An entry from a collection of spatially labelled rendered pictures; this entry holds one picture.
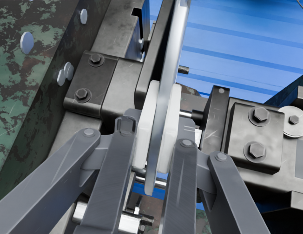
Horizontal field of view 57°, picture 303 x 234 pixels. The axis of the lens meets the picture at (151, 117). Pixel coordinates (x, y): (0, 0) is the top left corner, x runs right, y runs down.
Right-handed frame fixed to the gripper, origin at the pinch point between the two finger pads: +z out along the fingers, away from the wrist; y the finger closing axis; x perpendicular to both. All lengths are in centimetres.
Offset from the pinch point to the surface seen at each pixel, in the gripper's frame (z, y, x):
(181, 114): 39.8, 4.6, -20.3
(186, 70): 42.3, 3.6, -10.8
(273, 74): 171, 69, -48
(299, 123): 26.2, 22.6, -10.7
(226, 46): 186, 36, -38
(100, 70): 21.7, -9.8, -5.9
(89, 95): 18.1, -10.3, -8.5
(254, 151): 19.0, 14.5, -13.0
